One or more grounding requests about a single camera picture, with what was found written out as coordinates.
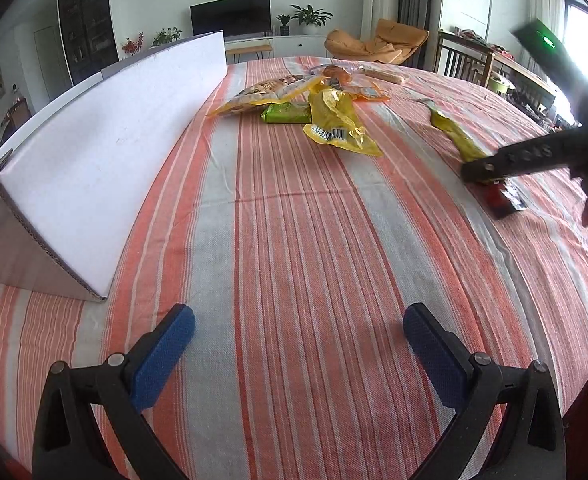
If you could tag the wooden bench with metal legs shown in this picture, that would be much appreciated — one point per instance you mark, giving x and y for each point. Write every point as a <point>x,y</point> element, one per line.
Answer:
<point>249,49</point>

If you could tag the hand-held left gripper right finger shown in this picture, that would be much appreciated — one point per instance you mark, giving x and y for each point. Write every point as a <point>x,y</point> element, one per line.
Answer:
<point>436,360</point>

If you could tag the white curtain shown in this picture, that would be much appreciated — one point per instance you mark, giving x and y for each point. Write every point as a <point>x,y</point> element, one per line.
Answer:
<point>546,25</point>

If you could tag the clear packet with orange bun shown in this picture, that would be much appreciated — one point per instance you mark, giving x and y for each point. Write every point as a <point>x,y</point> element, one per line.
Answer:
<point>338,74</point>

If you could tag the yellow peanut packet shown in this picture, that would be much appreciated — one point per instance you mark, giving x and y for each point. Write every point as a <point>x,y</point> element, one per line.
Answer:
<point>264,91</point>

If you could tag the small potted plant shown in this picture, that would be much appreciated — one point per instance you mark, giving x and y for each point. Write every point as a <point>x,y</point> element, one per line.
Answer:
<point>284,24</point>

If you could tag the red flower arrangement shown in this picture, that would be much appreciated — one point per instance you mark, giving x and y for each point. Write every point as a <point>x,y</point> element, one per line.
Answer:
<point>133,45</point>

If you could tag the large potted plant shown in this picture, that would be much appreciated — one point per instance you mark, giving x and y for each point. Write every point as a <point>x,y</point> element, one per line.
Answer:
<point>311,16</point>

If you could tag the white low cabinet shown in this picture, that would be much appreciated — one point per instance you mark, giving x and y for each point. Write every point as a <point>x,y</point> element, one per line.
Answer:
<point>299,47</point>

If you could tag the green snack packet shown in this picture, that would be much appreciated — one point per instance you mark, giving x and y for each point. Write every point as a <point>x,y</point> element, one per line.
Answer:
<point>284,113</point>

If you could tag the leafy plant in glass vase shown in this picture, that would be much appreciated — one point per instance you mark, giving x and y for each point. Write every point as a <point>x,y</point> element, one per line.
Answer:
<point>166,36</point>

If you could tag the orange striped tablecloth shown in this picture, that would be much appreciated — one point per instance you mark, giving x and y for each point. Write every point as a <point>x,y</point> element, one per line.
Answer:
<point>299,260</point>

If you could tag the orange rocking chair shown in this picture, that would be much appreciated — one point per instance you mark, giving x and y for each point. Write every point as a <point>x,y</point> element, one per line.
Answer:
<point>373,42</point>

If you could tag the wooden console table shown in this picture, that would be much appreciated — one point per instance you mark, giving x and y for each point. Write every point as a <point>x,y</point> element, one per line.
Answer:
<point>528,77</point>

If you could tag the yellow packet with red end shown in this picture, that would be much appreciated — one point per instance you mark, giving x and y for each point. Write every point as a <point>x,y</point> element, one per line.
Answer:
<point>453,130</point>

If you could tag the yellow snack packet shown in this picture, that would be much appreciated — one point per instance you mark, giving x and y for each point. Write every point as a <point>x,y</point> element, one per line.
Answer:
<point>336,120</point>

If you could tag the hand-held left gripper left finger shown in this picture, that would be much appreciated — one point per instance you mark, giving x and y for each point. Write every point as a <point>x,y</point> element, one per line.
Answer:
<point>161,360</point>

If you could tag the dark wooden chair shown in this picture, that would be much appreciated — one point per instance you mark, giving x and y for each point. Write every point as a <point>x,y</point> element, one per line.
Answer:
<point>461,57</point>

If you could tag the pale green pot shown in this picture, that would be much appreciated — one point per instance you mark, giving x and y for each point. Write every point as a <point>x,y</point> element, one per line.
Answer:
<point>501,81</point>

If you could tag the white door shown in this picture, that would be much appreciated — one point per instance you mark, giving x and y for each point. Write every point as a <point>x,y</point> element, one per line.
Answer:
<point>44,60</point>

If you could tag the white cardboard box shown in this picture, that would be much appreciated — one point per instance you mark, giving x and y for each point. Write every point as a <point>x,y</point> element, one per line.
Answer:
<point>109,150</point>

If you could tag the grey curtain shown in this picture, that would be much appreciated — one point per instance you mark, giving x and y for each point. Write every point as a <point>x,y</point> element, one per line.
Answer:
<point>418,5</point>

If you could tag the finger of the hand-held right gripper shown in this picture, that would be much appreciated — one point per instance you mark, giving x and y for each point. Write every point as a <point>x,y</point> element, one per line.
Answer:
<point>523,155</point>

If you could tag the wooden dining chair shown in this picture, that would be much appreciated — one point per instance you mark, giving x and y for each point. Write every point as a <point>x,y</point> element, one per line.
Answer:
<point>18,112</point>

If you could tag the covered standing air conditioner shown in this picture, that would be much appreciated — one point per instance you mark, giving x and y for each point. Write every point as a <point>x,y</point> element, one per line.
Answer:
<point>379,0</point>

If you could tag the black display cabinet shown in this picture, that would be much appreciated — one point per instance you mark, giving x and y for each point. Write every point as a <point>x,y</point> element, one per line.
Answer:
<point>84,25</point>

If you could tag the window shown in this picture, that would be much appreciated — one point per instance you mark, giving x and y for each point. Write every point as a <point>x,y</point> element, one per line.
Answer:
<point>581,45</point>

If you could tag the beige wafer bar packet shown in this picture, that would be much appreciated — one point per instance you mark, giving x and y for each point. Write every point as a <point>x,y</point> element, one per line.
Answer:
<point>386,76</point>

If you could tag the black television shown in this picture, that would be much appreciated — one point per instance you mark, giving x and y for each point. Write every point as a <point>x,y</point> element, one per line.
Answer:
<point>231,15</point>

